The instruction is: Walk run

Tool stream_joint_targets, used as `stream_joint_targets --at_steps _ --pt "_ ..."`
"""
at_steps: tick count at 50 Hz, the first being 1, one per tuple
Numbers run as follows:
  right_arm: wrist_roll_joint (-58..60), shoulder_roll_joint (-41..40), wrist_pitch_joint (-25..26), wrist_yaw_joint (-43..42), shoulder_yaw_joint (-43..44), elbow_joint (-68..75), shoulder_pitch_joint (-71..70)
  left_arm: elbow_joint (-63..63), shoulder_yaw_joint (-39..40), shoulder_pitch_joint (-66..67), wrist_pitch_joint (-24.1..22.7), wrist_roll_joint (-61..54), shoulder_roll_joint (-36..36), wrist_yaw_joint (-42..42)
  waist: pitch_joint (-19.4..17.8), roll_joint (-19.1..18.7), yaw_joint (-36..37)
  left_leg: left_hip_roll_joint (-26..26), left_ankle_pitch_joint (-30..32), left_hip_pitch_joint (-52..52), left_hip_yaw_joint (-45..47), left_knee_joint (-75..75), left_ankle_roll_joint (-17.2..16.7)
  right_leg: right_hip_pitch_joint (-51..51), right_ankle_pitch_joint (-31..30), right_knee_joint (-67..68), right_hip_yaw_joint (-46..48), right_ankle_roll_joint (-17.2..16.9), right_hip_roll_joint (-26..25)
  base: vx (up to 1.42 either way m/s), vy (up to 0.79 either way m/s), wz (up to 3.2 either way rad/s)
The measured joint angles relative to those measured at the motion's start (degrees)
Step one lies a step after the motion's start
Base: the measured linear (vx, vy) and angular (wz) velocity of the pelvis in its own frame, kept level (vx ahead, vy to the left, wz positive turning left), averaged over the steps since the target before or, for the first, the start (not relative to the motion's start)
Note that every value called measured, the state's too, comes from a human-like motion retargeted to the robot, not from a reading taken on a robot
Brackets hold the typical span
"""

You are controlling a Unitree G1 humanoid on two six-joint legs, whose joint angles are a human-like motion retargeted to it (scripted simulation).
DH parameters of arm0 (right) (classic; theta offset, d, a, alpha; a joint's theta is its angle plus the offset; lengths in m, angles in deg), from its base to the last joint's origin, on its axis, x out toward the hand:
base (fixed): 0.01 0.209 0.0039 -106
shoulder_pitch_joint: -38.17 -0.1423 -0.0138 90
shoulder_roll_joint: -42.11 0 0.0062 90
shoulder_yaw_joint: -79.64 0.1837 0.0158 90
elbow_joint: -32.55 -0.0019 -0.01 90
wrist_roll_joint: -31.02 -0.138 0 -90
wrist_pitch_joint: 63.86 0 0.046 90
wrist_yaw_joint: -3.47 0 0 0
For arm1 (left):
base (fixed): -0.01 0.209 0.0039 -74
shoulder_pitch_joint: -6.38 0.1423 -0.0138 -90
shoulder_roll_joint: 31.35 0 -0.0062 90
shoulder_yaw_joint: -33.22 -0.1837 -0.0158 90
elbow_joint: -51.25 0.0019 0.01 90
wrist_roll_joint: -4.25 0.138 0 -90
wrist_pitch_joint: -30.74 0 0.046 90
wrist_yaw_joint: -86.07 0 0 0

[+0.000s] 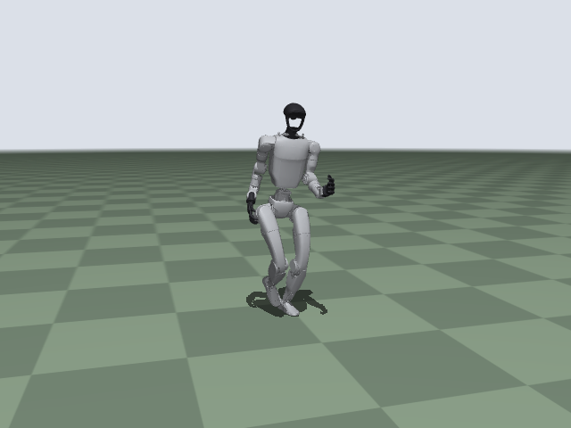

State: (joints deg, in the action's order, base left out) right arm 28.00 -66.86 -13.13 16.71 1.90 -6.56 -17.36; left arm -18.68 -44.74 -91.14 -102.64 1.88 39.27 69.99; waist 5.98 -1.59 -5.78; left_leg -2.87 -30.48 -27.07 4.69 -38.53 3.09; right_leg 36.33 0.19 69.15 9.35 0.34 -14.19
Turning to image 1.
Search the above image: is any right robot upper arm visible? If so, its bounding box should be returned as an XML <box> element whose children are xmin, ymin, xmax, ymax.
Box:
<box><xmin>254</xmin><ymin>136</ymin><xmax>276</xmax><ymax>174</ymax></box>

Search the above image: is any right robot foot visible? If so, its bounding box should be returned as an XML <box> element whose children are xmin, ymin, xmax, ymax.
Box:
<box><xmin>262</xmin><ymin>276</ymin><xmax>281</xmax><ymax>307</ymax></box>

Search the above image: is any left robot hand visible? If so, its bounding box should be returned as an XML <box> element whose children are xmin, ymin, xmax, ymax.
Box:
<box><xmin>322</xmin><ymin>175</ymin><xmax>335</xmax><ymax>197</ymax></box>

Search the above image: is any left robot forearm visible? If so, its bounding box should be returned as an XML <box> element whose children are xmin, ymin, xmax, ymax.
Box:
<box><xmin>308</xmin><ymin>179</ymin><xmax>325</xmax><ymax>199</ymax></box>

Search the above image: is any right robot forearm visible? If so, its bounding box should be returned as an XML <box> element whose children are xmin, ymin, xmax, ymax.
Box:
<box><xmin>246</xmin><ymin>161</ymin><xmax>262</xmax><ymax>201</ymax></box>

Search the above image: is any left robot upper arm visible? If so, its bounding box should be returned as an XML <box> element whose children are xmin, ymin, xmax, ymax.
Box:
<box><xmin>302</xmin><ymin>140</ymin><xmax>320</xmax><ymax>185</ymax></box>

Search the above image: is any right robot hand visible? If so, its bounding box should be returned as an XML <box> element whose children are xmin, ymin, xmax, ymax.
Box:
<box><xmin>246</xmin><ymin>192</ymin><xmax>258</xmax><ymax>224</ymax></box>

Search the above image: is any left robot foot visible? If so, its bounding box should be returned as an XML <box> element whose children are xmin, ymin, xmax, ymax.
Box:
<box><xmin>278</xmin><ymin>300</ymin><xmax>300</xmax><ymax>316</ymax></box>

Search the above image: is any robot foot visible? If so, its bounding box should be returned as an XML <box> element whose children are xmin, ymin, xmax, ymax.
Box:
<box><xmin>278</xmin><ymin>300</ymin><xmax>300</xmax><ymax>316</ymax></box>
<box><xmin>262</xmin><ymin>276</ymin><xmax>281</xmax><ymax>307</ymax></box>

